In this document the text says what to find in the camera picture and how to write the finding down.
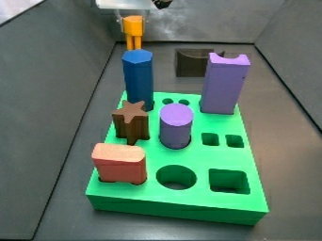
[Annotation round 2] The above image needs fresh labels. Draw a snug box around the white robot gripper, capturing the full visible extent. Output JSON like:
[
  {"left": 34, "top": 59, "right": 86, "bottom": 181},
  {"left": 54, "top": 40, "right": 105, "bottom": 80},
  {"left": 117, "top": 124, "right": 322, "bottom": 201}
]
[{"left": 95, "top": 0, "right": 157, "bottom": 32}]

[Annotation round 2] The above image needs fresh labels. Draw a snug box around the yellow three prong block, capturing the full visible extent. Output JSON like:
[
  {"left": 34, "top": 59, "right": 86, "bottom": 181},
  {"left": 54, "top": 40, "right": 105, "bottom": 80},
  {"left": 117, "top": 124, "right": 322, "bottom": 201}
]
[{"left": 122, "top": 15, "right": 143, "bottom": 50}]

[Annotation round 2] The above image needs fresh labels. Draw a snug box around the green shape sorter board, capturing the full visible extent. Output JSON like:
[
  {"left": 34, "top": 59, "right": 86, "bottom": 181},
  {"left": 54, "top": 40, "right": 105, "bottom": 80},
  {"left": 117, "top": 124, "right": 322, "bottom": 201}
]
[{"left": 86, "top": 92, "right": 269, "bottom": 225}]

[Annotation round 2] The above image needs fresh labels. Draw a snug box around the blue hexagonal prism block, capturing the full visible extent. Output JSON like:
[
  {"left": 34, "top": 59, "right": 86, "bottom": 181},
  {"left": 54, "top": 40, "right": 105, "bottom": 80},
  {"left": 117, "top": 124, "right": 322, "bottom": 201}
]
[{"left": 122, "top": 49, "right": 154, "bottom": 111}]

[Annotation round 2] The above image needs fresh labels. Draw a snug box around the dark grey holder block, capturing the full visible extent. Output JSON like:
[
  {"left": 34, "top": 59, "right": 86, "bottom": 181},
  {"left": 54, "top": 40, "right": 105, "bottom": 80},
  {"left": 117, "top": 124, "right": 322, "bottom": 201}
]
[{"left": 175, "top": 48, "right": 214, "bottom": 77}]

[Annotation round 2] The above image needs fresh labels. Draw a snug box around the tall purple notched block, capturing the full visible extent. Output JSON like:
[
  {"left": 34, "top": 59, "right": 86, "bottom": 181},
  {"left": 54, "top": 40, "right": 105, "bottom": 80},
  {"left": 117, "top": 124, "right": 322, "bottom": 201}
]
[{"left": 201, "top": 53, "right": 250, "bottom": 115}]

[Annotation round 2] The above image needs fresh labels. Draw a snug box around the brown star block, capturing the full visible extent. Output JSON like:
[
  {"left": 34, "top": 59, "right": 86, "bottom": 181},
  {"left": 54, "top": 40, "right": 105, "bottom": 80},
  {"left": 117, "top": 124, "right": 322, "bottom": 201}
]
[{"left": 113, "top": 100, "right": 150, "bottom": 145}]

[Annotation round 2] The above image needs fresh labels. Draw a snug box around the purple cylinder block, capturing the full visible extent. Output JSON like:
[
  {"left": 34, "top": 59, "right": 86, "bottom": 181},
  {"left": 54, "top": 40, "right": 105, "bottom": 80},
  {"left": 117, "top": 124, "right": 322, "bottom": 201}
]
[{"left": 161, "top": 104, "right": 194, "bottom": 150}]

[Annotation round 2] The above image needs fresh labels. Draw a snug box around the red rounded rectangle block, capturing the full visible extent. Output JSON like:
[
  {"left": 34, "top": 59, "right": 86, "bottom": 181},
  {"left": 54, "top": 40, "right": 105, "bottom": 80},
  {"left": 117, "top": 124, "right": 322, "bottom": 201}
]
[{"left": 93, "top": 143, "right": 147, "bottom": 185}]

